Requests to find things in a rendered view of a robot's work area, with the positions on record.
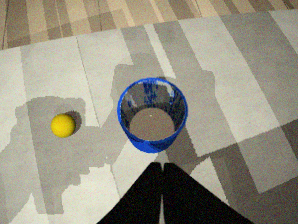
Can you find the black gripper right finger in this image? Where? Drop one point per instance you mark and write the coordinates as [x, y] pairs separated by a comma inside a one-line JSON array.
[[185, 201]]

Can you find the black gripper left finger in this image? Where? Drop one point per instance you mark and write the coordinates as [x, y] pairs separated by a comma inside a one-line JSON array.
[[142, 203]]

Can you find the blue cup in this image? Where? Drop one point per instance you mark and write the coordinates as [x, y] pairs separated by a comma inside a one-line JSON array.
[[151, 112]]

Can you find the yellow ball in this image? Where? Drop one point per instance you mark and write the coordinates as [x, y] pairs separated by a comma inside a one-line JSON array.
[[63, 125]]

